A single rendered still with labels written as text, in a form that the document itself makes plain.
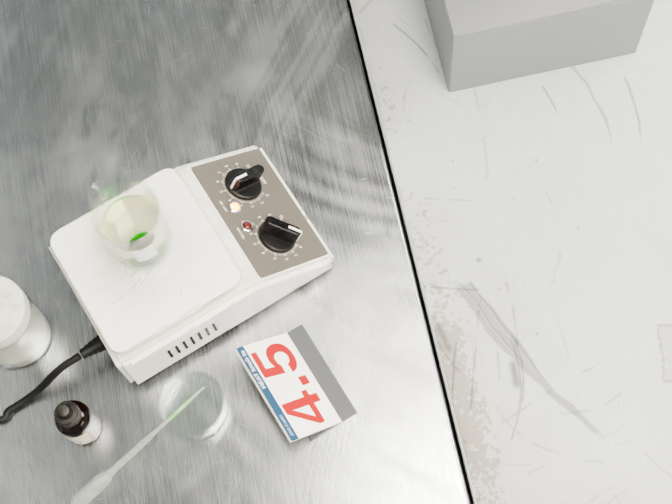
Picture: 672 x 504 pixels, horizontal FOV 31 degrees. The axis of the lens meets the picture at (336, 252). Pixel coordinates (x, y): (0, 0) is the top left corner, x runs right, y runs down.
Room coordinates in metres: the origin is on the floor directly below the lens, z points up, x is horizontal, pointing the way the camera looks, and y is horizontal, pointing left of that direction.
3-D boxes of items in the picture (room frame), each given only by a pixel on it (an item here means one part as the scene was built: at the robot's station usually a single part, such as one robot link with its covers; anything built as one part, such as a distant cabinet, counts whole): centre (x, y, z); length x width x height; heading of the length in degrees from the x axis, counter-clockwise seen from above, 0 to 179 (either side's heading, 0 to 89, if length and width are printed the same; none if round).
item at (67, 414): (0.24, 0.23, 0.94); 0.03 x 0.03 x 0.07
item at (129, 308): (0.35, 0.15, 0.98); 0.12 x 0.12 x 0.01; 23
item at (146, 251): (0.37, 0.15, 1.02); 0.06 x 0.05 x 0.08; 44
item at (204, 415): (0.24, 0.14, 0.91); 0.06 x 0.06 x 0.02
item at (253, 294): (0.36, 0.13, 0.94); 0.22 x 0.13 x 0.08; 113
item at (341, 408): (0.25, 0.05, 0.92); 0.09 x 0.06 x 0.04; 23
